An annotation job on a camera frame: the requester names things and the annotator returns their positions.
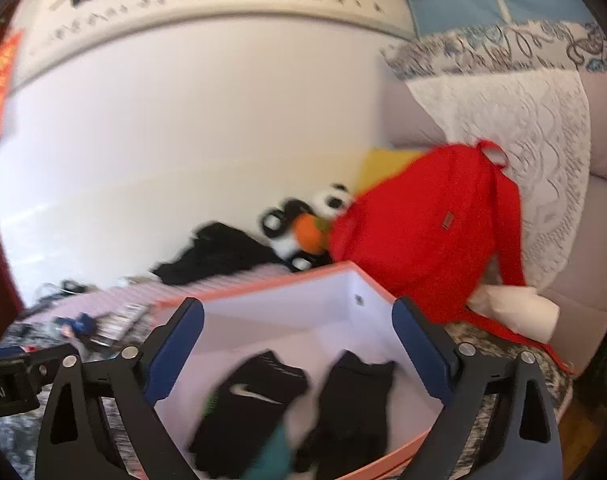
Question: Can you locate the small blue toy figure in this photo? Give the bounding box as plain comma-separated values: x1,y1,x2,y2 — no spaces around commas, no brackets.
53,313,98,342

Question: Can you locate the black Nike sock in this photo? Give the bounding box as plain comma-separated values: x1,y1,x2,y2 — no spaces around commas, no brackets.
188,350,309,479

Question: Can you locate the red backpack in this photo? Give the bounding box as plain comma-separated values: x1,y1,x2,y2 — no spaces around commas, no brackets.
328,140,569,370

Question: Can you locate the black clothing pile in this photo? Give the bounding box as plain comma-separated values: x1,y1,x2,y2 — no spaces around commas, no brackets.
151,222,281,286

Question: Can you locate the pink storage box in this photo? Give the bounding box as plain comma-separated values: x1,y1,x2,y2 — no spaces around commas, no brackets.
156,263,441,479

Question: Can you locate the panda plush toy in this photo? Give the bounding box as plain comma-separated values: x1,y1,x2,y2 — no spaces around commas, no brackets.
258,183,353,272

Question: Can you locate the yellow pillow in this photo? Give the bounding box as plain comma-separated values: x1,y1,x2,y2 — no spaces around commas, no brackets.
354,148,425,195

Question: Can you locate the white lace sofa cover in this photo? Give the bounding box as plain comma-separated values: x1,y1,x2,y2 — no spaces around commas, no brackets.
381,20,607,289

